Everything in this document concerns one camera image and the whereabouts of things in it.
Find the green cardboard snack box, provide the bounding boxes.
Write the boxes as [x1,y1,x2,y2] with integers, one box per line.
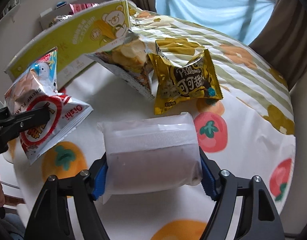
[4,0,131,88]

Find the light blue window cloth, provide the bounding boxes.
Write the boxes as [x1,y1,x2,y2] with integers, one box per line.
[156,0,274,45]

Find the Oishi shrimp flakes bag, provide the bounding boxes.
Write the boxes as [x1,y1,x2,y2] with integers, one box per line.
[4,47,93,164]

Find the brown right curtain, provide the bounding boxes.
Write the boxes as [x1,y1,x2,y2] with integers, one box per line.
[249,0,307,89]

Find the silver potato chips bag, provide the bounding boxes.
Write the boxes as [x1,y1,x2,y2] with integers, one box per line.
[85,29,159,100]

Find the pink snack bag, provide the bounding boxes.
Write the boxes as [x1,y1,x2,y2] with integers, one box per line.
[69,3,99,14]

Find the striped floral quilt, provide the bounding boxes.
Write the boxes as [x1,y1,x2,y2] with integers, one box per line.
[129,2,295,135]

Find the grey headboard shelf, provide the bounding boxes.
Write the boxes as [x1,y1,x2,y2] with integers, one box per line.
[38,0,99,30]

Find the translucent white snack pack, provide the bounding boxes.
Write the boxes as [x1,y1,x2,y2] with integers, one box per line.
[97,112,202,203]

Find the gold cocoa pillows bag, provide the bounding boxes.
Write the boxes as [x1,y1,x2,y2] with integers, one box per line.
[148,49,223,115]

